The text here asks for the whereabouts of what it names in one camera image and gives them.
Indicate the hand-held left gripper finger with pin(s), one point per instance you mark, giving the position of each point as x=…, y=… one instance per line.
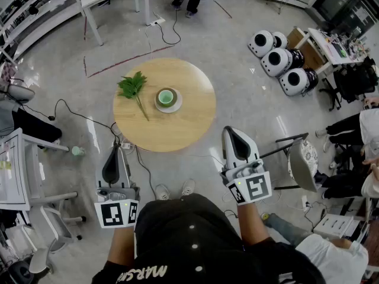
x=103, y=176
x=122, y=173

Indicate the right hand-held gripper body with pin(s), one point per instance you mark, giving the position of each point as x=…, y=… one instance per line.
x=254, y=188

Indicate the white office chair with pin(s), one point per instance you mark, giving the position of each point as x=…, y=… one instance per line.
x=53, y=197

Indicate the dark display cabinet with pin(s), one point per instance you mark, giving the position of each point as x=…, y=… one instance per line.
x=340, y=1

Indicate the pale green paper cup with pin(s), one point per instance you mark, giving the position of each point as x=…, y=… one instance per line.
x=77, y=151

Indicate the white capsule backpack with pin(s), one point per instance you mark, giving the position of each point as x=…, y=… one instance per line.
x=296, y=89
x=253, y=47
x=282, y=40

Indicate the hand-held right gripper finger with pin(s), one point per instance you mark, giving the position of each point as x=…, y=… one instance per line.
x=251, y=154
x=228, y=155

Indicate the person's white shoe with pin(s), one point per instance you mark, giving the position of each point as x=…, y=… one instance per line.
x=188, y=186
x=162, y=191

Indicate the black office chair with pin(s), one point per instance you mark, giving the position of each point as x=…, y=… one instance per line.
x=355, y=81

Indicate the white drawer unit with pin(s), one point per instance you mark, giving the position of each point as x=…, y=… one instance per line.
x=331, y=225

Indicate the white round robot heads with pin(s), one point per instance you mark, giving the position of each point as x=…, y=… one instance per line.
x=281, y=67

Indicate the white shelf rack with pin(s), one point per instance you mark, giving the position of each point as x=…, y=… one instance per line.
x=44, y=7

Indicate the white power strip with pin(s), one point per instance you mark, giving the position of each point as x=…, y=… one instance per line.
x=157, y=22
x=125, y=145

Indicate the white cluttered desk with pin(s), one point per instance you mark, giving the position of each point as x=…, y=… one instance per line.
x=322, y=44

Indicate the person's right white shoe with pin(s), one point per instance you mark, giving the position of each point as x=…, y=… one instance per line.
x=188, y=186

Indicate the yellow tape roll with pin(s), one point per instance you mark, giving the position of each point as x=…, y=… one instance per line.
x=264, y=216

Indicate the checkered cloth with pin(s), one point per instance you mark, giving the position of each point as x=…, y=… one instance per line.
x=7, y=71

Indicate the green leaf sprig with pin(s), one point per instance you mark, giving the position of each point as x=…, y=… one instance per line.
x=130, y=87

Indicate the person's left white shoe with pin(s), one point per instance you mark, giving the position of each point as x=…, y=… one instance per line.
x=162, y=191

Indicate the white saucer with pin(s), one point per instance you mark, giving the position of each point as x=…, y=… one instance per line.
x=168, y=110

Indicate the person's black shirt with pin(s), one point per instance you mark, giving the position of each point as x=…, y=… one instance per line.
x=183, y=241

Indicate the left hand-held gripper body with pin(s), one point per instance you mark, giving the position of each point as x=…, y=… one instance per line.
x=112, y=214

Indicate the person's right forearm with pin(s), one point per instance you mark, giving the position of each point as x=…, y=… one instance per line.
x=251, y=223

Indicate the wooden crate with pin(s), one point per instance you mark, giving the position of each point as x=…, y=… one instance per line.
x=311, y=55

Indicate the person's left forearm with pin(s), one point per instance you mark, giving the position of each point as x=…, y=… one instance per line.
x=121, y=244

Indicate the brown glass bowl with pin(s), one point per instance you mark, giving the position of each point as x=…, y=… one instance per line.
x=178, y=97

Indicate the grey chair patterned cushion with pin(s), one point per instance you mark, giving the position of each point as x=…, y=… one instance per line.
x=302, y=173

